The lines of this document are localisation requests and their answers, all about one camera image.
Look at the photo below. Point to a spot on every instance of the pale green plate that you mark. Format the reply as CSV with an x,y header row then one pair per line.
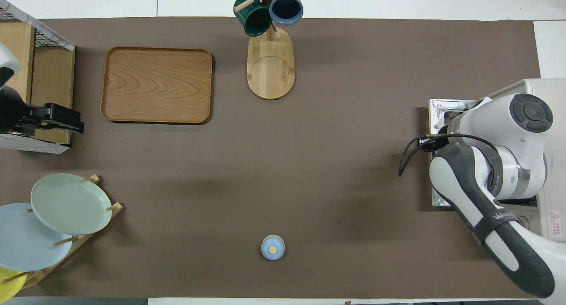
x,y
70,203

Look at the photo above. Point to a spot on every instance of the brown table mat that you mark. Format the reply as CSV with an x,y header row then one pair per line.
x,y
345,141

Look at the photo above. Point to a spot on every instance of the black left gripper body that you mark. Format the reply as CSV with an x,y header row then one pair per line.
x,y
13,112

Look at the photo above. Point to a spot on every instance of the dark green mug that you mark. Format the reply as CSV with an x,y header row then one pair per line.
x,y
254,17

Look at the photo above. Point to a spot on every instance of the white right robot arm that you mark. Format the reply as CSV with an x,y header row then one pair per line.
x,y
508,163

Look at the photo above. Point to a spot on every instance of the wooden plate rack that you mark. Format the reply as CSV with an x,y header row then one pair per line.
x,y
84,236

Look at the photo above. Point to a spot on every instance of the small blue lidded jar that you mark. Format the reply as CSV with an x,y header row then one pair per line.
x,y
273,247

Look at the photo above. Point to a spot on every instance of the yellow plate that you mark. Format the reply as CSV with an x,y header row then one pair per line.
x,y
9,285

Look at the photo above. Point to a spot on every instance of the glass toaster oven door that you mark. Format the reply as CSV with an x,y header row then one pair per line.
x,y
442,108

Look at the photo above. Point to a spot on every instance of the cream toaster oven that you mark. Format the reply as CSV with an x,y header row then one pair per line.
x,y
555,194

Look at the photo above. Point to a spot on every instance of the wooden mug tree stand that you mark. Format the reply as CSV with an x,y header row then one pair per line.
x,y
270,66

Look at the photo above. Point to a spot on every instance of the light blue racked plate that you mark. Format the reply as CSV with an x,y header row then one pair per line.
x,y
26,243

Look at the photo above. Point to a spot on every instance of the blue mug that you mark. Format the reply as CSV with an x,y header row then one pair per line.
x,y
286,9

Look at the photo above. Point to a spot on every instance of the wooden serving tray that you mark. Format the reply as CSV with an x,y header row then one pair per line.
x,y
157,85

